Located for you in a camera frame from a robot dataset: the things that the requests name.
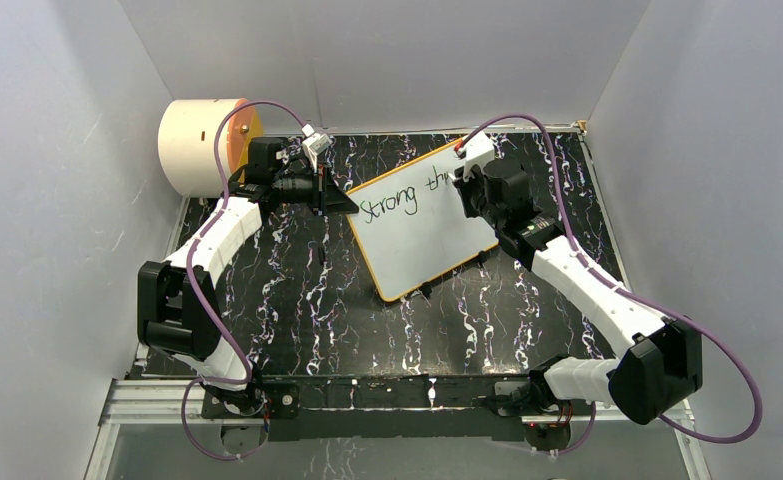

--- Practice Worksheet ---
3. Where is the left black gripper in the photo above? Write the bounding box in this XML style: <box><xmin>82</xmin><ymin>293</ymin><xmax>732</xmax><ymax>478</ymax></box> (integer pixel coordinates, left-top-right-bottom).
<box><xmin>273</xmin><ymin>163</ymin><xmax>360</xmax><ymax>218</ymax></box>

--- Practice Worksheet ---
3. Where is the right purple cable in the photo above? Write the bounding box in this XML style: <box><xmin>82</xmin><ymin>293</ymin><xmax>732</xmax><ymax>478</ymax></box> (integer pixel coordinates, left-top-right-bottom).
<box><xmin>460</xmin><ymin>113</ymin><xmax>763</xmax><ymax>445</ymax></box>

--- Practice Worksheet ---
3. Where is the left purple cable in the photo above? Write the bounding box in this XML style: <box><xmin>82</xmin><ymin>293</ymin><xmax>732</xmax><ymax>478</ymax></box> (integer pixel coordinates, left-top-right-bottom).
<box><xmin>180</xmin><ymin>97</ymin><xmax>309</xmax><ymax>462</ymax></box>

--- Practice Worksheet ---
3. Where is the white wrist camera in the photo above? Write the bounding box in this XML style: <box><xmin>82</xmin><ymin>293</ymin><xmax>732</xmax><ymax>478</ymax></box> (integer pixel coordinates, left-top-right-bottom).
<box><xmin>301</xmin><ymin>123</ymin><xmax>332</xmax><ymax>159</ymax></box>
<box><xmin>454</xmin><ymin>131</ymin><xmax>495</xmax><ymax>182</ymax></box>

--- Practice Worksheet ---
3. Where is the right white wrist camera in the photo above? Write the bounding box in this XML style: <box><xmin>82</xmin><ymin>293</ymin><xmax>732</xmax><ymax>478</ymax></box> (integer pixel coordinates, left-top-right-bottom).
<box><xmin>454</xmin><ymin>131</ymin><xmax>495</xmax><ymax>182</ymax></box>

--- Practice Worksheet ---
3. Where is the aluminium front frame rail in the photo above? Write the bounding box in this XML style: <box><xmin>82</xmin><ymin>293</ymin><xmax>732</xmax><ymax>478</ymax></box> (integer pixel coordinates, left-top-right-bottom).
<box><xmin>86</xmin><ymin>375</ymin><xmax>710</xmax><ymax>479</ymax></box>

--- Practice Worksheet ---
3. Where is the purple cable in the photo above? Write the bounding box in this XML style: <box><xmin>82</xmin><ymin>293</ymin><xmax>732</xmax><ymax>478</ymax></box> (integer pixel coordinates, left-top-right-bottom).
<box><xmin>460</xmin><ymin>113</ymin><xmax>763</xmax><ymax>445</ymax></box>
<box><xmin>180</xmin><ymin>97</ymin><xmax>309</xmax><ymax>462</ymax></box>

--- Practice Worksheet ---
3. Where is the yellow framed whiteboard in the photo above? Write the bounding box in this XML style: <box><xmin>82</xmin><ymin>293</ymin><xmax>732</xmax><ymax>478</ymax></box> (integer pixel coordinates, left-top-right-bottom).
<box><xmin>347</xmin><ymin>141</ymin><xmax>497</xmax><ymax>302</ymax></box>

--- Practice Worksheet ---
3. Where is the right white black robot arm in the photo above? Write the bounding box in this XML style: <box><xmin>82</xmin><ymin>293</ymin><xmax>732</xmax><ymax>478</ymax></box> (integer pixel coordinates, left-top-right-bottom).
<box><xmin>452</xmin><ymin>160</ymin><xmax>703</xmax><ymax>425</ymax></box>

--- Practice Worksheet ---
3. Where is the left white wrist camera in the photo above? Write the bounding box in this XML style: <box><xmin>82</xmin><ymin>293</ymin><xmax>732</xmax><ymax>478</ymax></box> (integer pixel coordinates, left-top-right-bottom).
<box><xmin>301</xmin><ymin>123</ymin><xmax>332</xmax><ymax>159</ymax></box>

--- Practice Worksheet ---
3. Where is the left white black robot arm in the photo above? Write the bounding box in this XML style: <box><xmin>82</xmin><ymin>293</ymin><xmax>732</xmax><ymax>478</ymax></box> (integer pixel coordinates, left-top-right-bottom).
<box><xmin>137</xmin><ymin>137</ymin><xmax>358</xmax><ymax>416</ymax></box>

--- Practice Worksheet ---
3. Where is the cream cylindrical drum orange face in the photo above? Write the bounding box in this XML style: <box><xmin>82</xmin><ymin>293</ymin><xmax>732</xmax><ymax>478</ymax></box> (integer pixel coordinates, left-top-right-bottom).
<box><xmin>157</xmin><ymin>98</ymin><xmax>264</xmax><ymax>198</ymax></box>

